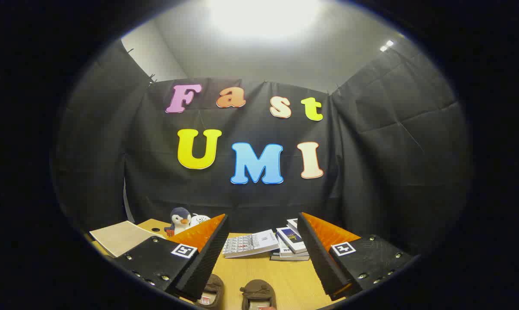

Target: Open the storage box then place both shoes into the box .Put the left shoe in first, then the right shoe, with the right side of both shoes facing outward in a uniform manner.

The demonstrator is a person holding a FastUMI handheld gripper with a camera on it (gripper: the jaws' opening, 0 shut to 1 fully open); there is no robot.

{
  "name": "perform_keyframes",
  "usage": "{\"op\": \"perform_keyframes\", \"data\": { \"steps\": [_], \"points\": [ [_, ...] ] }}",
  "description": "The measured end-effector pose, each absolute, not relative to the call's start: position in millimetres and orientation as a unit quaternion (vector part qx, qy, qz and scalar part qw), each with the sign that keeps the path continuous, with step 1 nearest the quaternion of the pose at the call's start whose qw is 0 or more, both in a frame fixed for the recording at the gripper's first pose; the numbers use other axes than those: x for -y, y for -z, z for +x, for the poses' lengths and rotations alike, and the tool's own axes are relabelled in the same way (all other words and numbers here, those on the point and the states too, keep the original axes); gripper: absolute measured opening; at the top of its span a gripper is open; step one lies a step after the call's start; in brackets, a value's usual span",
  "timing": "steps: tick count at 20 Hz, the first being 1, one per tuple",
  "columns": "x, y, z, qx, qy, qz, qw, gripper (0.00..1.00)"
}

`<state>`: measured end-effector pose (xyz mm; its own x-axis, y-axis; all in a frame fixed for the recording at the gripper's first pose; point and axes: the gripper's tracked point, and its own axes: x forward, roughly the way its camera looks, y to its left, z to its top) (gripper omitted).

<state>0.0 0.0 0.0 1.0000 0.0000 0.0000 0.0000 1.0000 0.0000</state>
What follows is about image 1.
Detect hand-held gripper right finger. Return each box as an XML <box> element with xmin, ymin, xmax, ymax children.
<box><xmin>297</xmin><ymin>212</ymin><xmax>416</xmax><ymax>301</ymax></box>

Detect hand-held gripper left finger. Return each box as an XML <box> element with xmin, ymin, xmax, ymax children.
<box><xmin>112</xmin><ymin>214</ymin><xmax>230</xmax><ymax>302</ymax></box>

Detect brown fuzzy shoe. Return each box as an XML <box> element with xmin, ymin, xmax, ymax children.
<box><xmin>240</xmin><ymin>279</ymin><xmax>278</xmax><ymax>310</ymax></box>
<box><xmin>198</xmin><ymin>274</ymin><xmax>226</xmax><ymax>310</ymax></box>

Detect beige fabric storage box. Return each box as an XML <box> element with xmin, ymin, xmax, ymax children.
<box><xmin>89</xmin><ymin>220</ymin><xmax>166</xmax><ymax>258</ymax></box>

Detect dark cover book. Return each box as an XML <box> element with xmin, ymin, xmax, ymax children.
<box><xmin>270</xmin><ymin>252</ymin><xmax>310</xmax><ymax>261</ymax></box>

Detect white paperback book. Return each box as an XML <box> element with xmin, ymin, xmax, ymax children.
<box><xmin>279</xmin><ymin>243</ymin><xmax>309</xmax><ymax>258</ymax></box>

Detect white book blue picture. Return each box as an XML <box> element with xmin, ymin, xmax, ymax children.
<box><xmin>277</xmin><ymin>227</ymin><xmax>307</xmax><ymax>254</ymax></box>

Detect patterned cover white book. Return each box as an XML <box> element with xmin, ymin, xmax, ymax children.
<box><xmin>223</xmin><ymin>229</ymin><xmax>280</xmax><ymax>259</ymax></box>

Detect grey penguin plush toy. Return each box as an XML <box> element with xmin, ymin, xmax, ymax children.
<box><xmin>165</xmin><ymin>207</ymin><xmax>192</xmax><ymax>236</ymax></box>

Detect black backdrop cloth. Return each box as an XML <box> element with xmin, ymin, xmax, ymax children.
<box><xmin>53</xmin><ymin>39</ymin><xmax>473</xmax><ymax>259</ymax></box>

